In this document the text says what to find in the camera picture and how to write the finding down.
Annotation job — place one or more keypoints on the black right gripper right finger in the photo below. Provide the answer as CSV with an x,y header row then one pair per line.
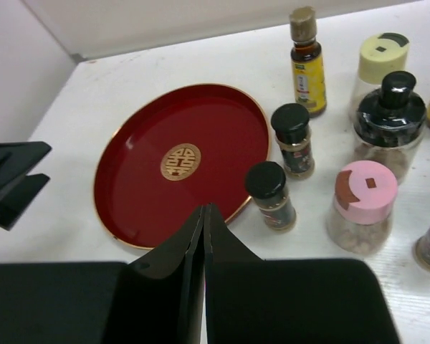
x,y
252,300

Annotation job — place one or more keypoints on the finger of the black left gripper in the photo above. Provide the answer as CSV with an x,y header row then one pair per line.
x,y
17,159
16,202

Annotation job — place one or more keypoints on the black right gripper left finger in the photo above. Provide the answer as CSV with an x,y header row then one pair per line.
x,y
159,297

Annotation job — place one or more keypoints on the black cap spice bottle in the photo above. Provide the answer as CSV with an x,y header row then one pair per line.
x,y
292,132
266,183

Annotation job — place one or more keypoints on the pink lid glass jar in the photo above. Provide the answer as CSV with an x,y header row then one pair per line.
x,y
361,216

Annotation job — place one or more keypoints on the cream lid glass jar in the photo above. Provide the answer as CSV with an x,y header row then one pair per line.
x,y
379,55

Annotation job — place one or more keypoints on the round red lacquer tray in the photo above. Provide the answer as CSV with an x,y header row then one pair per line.
x,y
189,147

